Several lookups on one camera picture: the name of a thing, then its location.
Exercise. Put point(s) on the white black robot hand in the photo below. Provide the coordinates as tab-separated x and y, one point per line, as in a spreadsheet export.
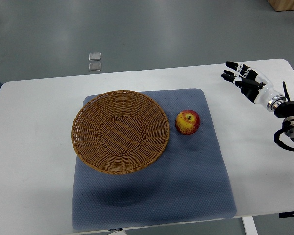
255	86

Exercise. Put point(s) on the red yellow apple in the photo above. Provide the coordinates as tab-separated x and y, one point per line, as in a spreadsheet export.
187	122

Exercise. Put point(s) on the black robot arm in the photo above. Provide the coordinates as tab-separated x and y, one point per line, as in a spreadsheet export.
284	108

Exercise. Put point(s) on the brown wicker basket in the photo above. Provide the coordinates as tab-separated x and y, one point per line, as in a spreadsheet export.
120	132

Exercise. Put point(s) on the wooden box corner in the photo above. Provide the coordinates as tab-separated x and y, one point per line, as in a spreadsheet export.
282	5

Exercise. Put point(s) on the blue grey mat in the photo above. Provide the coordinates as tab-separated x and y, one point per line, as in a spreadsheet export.
189	182

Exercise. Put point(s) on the black table control panel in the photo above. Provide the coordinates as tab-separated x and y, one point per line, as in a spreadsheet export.
286	214

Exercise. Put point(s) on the white table leg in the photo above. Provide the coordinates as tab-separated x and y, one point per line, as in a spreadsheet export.
249	225

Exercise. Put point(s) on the lower floor socket plate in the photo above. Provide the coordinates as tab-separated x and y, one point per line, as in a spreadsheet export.
95	66

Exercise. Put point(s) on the floor socket plate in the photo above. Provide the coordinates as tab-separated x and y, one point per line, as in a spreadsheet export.
95	56
95	66

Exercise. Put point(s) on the upper floor socket plate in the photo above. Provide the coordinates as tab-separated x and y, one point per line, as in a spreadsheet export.
95	56

